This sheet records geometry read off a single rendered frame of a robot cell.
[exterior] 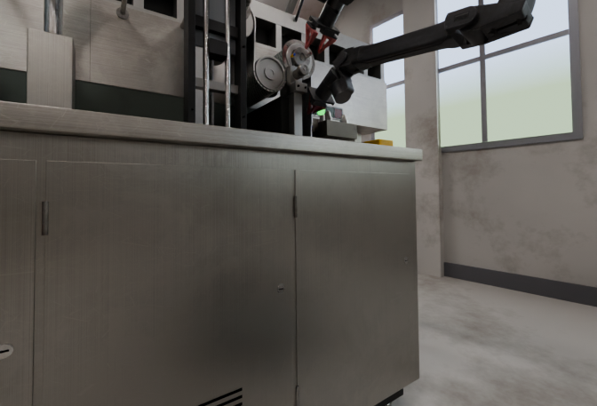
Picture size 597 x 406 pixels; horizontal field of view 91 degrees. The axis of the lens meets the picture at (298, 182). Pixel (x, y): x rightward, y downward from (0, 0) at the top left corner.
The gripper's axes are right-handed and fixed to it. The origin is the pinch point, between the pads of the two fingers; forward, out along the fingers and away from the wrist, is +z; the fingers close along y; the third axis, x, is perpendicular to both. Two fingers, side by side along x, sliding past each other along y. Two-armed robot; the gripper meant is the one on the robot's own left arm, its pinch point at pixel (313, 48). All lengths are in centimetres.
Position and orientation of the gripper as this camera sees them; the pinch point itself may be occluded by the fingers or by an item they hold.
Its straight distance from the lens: 117.3
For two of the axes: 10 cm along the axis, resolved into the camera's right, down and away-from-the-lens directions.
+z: -4.3, 6.6, 6.2
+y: 8.3, 0.1, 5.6
